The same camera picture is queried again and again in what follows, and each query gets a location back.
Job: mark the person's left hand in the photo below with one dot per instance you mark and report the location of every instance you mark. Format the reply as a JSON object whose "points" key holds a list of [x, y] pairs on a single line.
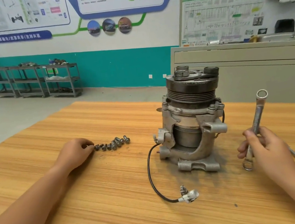
{"points": [[73, 155]]}

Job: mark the person's right hand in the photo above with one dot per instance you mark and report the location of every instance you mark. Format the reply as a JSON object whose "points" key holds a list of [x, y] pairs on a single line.
{"points": [[271, 160]]}

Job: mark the silver combination wrench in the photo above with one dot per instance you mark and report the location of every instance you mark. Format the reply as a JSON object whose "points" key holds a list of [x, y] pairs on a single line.
{"points": [[260, 97]]}

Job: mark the grey metal compressor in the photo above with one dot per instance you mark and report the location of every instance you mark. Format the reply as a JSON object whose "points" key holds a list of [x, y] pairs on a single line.
{"points": [[190, 114]]}

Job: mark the beige workbench cabinet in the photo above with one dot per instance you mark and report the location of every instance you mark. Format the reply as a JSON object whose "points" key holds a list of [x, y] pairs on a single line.
{"points": [[253, 70]]}

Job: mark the white wiring display board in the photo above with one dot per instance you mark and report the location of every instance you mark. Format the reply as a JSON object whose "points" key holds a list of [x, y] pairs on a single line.
{"points": [[216, 17]]}

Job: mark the round photo wall decal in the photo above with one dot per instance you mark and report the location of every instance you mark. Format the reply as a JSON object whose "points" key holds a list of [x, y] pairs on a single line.
{"points": [[124, 25], [94, 28], [109, 26]]}

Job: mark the white infographic wall panel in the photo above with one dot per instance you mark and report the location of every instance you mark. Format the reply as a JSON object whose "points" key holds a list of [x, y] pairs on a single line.
{"points": [[7, 12]]}

